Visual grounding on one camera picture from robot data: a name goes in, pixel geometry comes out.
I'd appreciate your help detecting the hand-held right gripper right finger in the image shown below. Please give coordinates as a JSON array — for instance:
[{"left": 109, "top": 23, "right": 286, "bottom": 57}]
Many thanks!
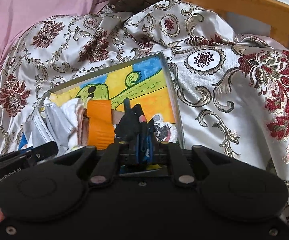
[{"left": 144, "top": 136, "right": 235, "bottom": 188}]

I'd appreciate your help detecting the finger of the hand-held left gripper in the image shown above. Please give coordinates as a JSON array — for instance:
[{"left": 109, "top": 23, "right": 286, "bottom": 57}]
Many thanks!
[
  {"left": 0, "top": 151, "right": 27, "bottom": 168},
  {"left": 17, "top": 141, "right": 59, "bottom": 160}
]

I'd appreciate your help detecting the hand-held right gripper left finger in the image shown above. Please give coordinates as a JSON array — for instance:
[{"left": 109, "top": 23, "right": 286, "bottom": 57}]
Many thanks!
[{"left": 52, "top": 135, "right": 145, "bottom": 188}]

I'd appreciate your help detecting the black glove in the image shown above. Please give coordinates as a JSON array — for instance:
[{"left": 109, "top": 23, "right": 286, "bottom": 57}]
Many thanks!
[{"left": 114, "top": 98, "right": 155, "bottom": 143}]

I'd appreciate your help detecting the orange ribbed cup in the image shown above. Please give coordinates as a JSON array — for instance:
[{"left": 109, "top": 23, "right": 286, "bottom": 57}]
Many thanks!
[{"left": 87, "top": 99, "right": 115, "bottom": 151}]

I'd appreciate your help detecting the metal tray with cartoon drawing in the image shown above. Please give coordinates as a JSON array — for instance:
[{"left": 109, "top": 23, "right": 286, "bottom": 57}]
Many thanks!
[{"left": 43, "top": 52, "right": 185, "bottom": 178}]

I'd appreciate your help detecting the floral satin bedspread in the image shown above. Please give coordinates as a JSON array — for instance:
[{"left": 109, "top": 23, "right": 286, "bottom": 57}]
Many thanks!
[{"left": 0, "top": 0, "right": 289, "bottom": 230}]

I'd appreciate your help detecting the pink hanging cloth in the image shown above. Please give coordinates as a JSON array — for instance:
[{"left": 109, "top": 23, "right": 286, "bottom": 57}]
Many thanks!
[{"left": 0, "top": 0, "right": 110, "bottom": 83}]

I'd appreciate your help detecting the wooden bed frame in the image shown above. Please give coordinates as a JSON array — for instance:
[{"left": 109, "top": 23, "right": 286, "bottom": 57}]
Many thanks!
[{"left": 161, "top": 0, "right": 289, "bottom": 50}]

